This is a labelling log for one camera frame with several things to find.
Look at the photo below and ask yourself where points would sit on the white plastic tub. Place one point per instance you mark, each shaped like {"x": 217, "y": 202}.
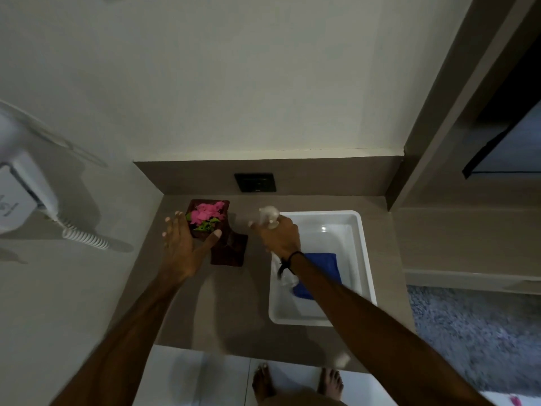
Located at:
{"x": 351, "y": 249}

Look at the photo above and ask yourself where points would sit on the person's left thumb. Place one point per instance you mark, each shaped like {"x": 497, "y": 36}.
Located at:
{"x": 210, "y": 243}

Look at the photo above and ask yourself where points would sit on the person's left hand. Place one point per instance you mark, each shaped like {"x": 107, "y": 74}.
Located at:
{"x": 182, "y": 253}

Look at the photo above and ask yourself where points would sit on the person's left forearm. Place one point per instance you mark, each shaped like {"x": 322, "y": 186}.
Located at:
{"x": 122, "y": 342}

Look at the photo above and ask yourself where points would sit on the small pink object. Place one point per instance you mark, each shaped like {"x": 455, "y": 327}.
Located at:
{"x": 516, "y": 400}

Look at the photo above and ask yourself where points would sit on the person's right forearm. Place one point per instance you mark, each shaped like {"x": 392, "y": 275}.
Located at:
{"x": 372, "y": 329}

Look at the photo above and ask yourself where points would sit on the person's right hand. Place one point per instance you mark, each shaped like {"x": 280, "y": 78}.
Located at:
{"x": 282, "y": 238}

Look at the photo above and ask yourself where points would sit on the person's foot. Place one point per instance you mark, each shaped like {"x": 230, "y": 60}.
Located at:
{"x": 262, "y": 384}
{"x": 330, "y": 382}

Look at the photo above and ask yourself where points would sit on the person's right fingers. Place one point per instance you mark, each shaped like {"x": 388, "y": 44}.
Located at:
{"x": 266, "y": 234}

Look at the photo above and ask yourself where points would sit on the black wall socket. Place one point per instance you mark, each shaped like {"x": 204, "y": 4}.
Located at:
{"x": 255, "y": 182}

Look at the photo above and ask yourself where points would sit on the person's right foot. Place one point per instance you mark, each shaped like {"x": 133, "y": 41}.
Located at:
{"x": 330, "y": 382}

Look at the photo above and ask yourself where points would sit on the white spray bottle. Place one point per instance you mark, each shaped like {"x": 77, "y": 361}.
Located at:
{"x": 269, "y": 215}

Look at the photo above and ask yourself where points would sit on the grey shaggy rug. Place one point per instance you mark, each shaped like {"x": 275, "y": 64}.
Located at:
{"x": 477, "y": 334}

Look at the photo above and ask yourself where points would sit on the white wall-mounted hair dryer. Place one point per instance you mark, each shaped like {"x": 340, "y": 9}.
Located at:
{"x": 21, "y": 181}

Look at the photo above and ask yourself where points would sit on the black wristband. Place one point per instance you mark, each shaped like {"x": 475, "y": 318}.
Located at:
{"x": 291, "y": 258}

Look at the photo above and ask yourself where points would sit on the dark vase with pink flowers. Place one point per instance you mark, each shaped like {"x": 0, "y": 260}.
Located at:
{"x": 207, "y": 219}

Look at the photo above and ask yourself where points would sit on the person's left foot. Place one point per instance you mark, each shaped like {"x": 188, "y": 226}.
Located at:
{"x": 262, "y": 384}

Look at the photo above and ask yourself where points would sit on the blue cloth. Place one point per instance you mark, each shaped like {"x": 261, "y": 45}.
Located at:
{"x": 325, "y": 268}

